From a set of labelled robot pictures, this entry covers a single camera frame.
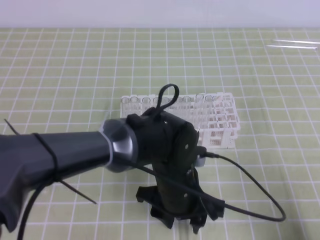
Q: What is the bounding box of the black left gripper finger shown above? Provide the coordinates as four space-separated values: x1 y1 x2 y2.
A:
136 186 175 229
189 189 225 227

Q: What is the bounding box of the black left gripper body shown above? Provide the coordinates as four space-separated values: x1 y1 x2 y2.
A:
126 107 199 218

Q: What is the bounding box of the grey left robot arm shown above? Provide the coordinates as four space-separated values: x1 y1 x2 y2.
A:
0 108 225 233

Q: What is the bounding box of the white plastic test tube rack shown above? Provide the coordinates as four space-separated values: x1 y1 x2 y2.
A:
120 92 241 149

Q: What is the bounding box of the green checkered tablecloth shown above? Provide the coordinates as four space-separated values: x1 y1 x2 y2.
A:
0 28 320 240

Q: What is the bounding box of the clear test tube far right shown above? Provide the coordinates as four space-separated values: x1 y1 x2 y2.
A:
273 39 320 45

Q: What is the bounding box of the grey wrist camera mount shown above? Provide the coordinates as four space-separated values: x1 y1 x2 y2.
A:
194 146 207 167

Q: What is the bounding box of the black cable tie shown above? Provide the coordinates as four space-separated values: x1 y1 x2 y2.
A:
0 121 96 204

